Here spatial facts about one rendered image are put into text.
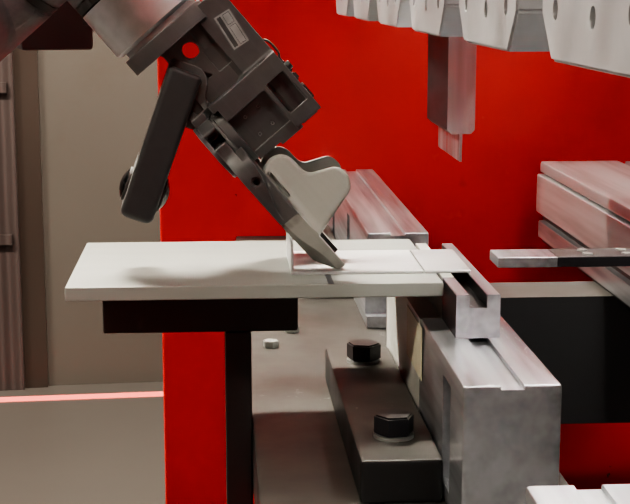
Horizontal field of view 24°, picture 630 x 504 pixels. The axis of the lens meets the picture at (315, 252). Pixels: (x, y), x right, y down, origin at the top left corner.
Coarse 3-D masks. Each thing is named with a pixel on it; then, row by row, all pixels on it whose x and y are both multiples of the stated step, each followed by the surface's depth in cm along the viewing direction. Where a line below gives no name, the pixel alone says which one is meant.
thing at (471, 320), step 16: (448, 288) 101; (464, 288) 104; (480, 288) 100; (448, 304) 101; (464, 304) 98; (480, 304) 99; (496, 304) 98; (448, 320) 101; (464, 320) 98; (480, 320) 98; (496, 320) 98; (464, 336) 98; (480, 336) 98; (496, 336) 98
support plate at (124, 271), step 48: (336, 240) 119; (384, 240) 119; (96, 288) 100; (144, 288) 100; (192, 288) 101; (240, 288) 101; (288, 288) 101; (336, 288) 101; (384, 288) 102; (432, 288) 102
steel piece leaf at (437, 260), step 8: (416, 256) 110; (424, 256) 110; (432, 256) 110; (440, 256) 110; (448, 256) 110; (456, 256) 110; (424, 264) 107; (432, 264) 107; (440, 264) 107; (448, 264) 107; (456, 264) 107; (464, 264) 107; (432, 272) 105; (440, 272) 105; (448, 272) 105; (456, 272) 105; (464, 272) 105
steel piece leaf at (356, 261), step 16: (288, 240) 108; (288, 256) 109; (304, 256) 110; (352, 256) 110; (368, 256) 110; (384, 256) 110; (400, 256) 110; (304, 272) 104; (320, 272) 105; (336, 272) 105; (352, 272) 105; (368, 272) 105; (384, 272) 105; (400, 272) 105; (416, 272) 105
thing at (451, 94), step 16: (432, 48) 110; (448, 48) 103; (464, 48) 103; (432, 64) 111; (448, 64) 103; (464, 64) 103; (432, 80) 111; (448, 80) 103; (464, 80) 103; (432, 96) 111; (448, 96) 103; (464, 96) 104; (432, 112) 111; (448, 112) 104; (464, 112) 104; (448, 128) 104; (464, 128) 104; (448, 144) 109
